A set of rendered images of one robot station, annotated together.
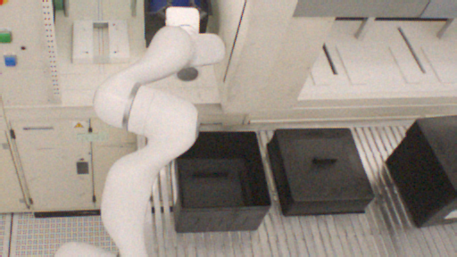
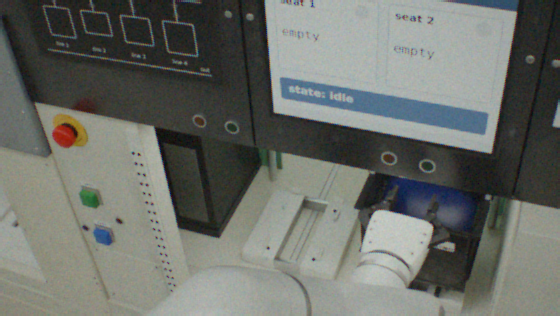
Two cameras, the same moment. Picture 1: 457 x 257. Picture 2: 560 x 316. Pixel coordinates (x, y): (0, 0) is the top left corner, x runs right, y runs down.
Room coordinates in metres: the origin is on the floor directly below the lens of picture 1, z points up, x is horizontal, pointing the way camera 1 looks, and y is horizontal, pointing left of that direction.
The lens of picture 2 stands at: (0.50, -0.29, 2.00)
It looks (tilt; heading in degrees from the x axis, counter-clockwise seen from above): 41 degrees down; 35
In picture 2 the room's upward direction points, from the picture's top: 5 degrees counter-clockwise
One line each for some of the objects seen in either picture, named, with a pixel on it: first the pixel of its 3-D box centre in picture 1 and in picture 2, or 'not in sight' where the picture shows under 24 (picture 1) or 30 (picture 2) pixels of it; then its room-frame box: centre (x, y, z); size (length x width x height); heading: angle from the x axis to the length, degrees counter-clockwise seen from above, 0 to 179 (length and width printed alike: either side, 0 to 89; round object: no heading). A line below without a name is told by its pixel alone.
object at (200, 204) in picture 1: (216, 181); not in sight; (0.82, -0.22, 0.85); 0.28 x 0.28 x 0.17; 9
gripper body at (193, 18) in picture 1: (182, 23); (394, 246); (1.15, -0.04, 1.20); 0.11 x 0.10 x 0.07; 8
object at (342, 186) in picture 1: (319, 167); not in sight; (0.93, -0.58, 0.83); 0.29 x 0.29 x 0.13; 10
